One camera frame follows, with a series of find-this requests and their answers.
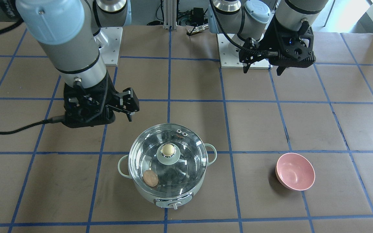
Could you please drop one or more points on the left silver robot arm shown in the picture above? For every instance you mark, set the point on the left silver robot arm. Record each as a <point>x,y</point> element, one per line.
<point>237,21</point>

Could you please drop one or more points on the beige egg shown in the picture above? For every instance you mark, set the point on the beige egg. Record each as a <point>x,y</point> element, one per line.
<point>150,178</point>

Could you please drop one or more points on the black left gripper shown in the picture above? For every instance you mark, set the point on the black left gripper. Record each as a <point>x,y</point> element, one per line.
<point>272,39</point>

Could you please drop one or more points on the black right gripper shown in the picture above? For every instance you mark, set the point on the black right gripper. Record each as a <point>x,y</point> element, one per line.
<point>111,94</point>

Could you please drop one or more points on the pale green steel pot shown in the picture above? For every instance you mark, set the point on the pale green steel pot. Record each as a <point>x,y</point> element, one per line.
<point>167,194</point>

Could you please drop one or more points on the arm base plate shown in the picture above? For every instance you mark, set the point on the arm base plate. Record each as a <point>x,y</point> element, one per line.
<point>229,56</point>
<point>110,45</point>

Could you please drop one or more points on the pink plastic bowl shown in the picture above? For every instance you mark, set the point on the pink plastic bowl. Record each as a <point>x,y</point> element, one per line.
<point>295,172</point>

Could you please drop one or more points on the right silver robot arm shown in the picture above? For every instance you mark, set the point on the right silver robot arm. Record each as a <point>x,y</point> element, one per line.
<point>70,33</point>

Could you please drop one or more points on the glass pot lid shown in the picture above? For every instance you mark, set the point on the glass pot lid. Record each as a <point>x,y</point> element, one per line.
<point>167,158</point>

